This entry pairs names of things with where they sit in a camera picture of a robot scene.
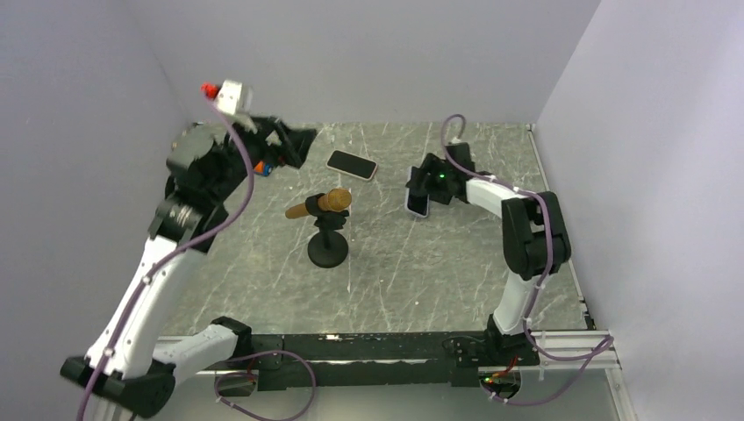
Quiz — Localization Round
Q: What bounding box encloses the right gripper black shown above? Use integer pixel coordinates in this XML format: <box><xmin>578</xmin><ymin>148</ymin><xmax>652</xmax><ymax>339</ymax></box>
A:
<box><xmin>407</xmin><ymin>153</ymin><xmax>454</xmax><ymax>205</ymax></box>

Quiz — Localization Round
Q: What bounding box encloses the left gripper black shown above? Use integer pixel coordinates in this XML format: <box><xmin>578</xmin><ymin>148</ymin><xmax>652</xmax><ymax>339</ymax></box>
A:
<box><xmin>211</xmin><ymin>111</ymin><xmax>318</xmax><ymax>202</ymax></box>

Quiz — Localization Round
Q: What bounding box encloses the phone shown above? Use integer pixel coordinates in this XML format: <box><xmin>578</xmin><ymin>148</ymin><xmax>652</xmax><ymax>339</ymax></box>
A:
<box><xmin>404</xmin><ymin>189</ymin><xmax>430</xmax><ymax>218</ymax></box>
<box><xmin>326</xmin><ymin>150</ymin><xmax>378</xmax><ymax>181</ymax></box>

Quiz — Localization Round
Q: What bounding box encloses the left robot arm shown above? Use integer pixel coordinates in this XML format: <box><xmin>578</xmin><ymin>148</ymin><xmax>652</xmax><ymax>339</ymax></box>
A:
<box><xmin>61</xmin><ymin>117</ymin><xmax>318</xmax><ymax>420</ymax></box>

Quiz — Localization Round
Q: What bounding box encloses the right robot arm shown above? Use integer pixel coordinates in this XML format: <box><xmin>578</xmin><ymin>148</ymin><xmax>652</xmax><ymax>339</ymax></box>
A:
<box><xmin>405</xmin><ymin>153</ymin><xmax>572</xmax><ymax>365</ymax></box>

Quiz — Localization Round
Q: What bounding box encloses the phone in pink case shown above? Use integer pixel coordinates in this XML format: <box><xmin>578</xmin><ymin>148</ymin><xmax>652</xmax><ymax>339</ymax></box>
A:
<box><xmin>326</xmin><ymin>150</ymin><xmax>378</xmax><ymax>181</ymax></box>

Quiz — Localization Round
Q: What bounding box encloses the orange blue toy car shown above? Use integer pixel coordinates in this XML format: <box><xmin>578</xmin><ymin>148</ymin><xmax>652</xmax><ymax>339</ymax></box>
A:
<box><xmin>253</xmin><ymin>161</ymin><xmax>275</xmax><ymax>177</ymax></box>

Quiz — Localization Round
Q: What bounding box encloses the gold microphone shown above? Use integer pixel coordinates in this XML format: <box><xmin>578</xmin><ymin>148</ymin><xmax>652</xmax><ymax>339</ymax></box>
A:
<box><xmin>284</xmin><ymin>188</ymin><xmax>353</xmax><ymax>219</ymax></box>

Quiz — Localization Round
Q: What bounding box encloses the black microphone stand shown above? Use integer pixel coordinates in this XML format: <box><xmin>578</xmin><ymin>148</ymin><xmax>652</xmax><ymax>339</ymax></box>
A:
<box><xmin>307</xmin><ymin>209</ymin><xmax>349</xmax><ymax>268</ymax></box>

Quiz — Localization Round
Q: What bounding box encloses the black base beam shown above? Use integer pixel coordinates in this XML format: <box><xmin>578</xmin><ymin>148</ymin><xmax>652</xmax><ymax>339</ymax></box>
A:
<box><xmin>220</xmin><ymin>331</ymin><xmax>540</xmax><ymax>391</ymax></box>

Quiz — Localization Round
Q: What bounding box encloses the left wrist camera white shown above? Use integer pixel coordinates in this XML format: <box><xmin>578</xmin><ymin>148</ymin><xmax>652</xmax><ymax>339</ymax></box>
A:
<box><xmin>200</xmin><ymin>80</ymin><xmax>255</xmax><ymax>130</ymax></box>

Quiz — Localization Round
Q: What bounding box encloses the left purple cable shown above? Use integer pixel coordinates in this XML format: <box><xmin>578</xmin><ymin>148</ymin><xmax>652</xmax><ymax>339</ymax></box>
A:
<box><xmin>75</xmin><ymin>96</ymin><xmax>257</xmax><ymax>421</ymax></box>

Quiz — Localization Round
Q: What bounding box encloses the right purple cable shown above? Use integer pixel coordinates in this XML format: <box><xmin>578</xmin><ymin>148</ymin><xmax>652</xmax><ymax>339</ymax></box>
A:
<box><xmin>440</xmin><ymin>113</ymin><xmax>616</xmax><ymax>408</ymax></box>

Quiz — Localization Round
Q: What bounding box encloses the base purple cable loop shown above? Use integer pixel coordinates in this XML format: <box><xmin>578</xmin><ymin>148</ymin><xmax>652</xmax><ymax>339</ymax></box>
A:
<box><xmin>213</xmin><ymin>349</ymin><xmax>319</xmax><ymax>421</ymax></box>

